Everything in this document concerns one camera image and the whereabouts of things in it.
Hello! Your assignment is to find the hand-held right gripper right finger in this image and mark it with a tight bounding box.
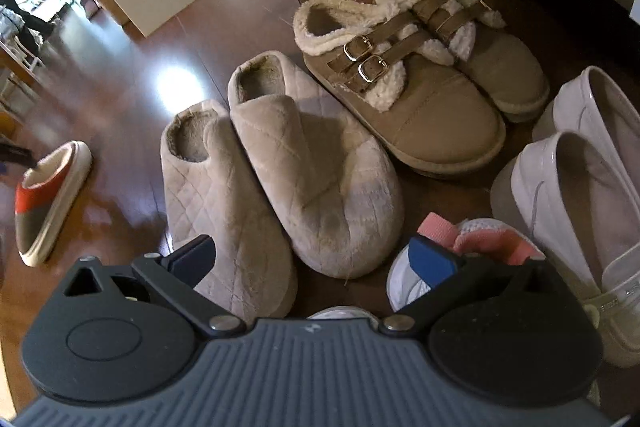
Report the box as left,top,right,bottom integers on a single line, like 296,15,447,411
378,234,576,338

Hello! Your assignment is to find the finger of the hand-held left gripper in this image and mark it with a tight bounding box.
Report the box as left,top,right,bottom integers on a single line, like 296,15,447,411
0,143,37,172

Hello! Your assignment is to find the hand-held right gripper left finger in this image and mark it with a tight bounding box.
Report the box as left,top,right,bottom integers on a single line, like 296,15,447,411
55,235,247,339

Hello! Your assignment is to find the beige quilted slipper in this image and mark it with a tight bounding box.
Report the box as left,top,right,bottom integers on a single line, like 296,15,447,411
160,99,299,319
227,51,406,280

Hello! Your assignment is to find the grey pink-lined sneaker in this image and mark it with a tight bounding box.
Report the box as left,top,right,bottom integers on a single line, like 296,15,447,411
306,305,376,320
387,212,546,314

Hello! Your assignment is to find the orange and grey slipper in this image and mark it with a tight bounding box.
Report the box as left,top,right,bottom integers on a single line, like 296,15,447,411
15,141,93,267

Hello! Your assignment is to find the white glossy loafer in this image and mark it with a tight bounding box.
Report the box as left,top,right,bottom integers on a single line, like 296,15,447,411
531,66,640,168
490,130,640,368

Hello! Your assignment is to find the brown fleece-lined buckle shoe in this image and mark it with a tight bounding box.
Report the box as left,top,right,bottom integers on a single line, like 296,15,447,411
292,0,507,180
370,0,551,124

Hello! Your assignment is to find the wooden chair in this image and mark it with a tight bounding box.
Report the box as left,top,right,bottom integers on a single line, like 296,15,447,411
0,34,43,108

